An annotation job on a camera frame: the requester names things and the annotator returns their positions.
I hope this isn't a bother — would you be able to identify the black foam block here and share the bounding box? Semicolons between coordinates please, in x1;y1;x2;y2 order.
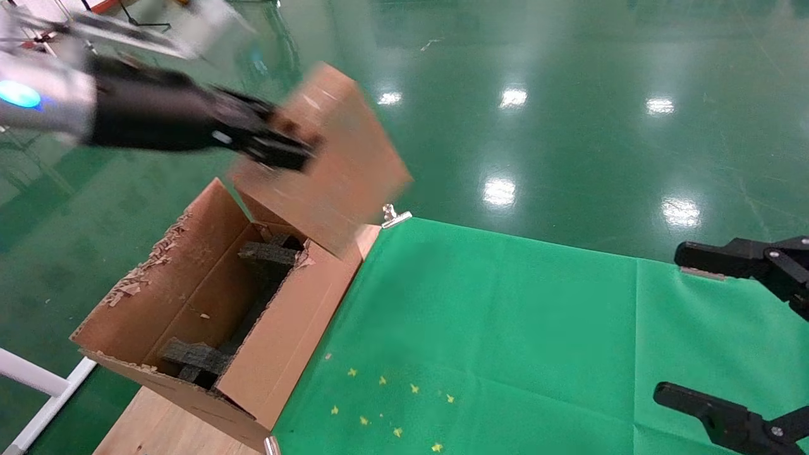
238;234;305;282
158;338;233;387

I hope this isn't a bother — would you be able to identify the small brown cardboard box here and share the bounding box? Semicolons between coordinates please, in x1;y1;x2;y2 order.
229;62;415;260

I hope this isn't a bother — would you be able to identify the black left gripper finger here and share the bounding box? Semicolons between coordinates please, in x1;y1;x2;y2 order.
243;126;317;173

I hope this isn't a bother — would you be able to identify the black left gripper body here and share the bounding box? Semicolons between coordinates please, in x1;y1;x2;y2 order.
85;57;277;152

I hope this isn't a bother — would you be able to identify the large open cardboard carton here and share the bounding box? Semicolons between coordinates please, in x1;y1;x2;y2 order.
70;178;368;453

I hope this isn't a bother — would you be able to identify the green cloth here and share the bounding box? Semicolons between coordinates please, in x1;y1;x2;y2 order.
272;218;809;455

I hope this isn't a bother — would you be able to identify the white tube table frame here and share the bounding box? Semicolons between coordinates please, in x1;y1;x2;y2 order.
0;346;99;455

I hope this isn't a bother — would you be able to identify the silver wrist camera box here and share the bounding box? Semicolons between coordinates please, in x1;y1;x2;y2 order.
63;0;257;63

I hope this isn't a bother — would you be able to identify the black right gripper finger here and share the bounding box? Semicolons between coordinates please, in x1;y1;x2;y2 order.
674;236;809;320
653;382;809;455

